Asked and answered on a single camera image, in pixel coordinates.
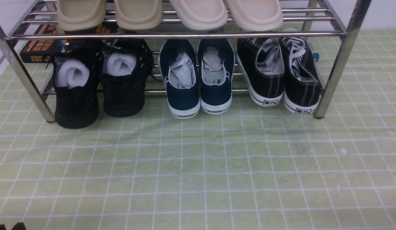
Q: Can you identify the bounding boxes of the black canvas sneaker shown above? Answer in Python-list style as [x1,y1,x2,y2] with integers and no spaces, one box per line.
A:
[236,38,285,107]
[279,37,322,115]

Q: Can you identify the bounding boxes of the silver metal shoe rack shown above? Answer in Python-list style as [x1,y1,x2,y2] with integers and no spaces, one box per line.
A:
[0,0,371,123]

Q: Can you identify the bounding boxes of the navy canvas sneaker left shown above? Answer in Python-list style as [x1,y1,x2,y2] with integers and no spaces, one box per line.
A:
[158,39,201,119]

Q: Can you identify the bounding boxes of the navy canvas sneaker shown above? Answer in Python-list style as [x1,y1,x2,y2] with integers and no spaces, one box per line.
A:
[197,38,236,115]
[158,39,201,119]

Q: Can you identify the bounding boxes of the navy canvas sneaker right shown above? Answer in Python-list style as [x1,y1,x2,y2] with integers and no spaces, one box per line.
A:
[197,38,236,115]

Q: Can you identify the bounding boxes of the green checkered floor cloth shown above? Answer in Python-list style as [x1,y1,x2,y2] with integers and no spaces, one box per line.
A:
[0,30,396,230]

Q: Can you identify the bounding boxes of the black mesh sneaker right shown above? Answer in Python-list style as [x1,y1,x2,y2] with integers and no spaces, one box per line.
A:
[99,38,154,118]

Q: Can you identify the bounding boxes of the black mesh sneaker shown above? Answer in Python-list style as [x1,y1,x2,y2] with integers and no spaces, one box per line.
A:
[50,40,104,129]
[99,38,154,118]

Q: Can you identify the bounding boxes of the cream slipper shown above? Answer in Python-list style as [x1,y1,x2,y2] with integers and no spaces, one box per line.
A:
[169,0,228,30]
[224,0,284,31]

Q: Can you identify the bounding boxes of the cream slipper far right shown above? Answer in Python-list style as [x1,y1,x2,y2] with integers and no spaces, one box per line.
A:
[224,0,284,31]

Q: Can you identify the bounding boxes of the tan slipper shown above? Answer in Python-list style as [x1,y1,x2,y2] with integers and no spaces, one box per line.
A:
[57,0,108,31]
[114,0,163,31]

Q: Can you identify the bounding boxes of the black mesh sneaker left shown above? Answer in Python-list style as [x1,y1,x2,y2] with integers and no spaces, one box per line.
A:
[50,40,104,129]

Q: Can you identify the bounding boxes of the tan slipper far left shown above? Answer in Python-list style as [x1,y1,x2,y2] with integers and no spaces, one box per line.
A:
[57,0,108,31]

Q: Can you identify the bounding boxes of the black orange book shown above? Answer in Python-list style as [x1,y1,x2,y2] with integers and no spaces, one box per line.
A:
[19,23,118,64]

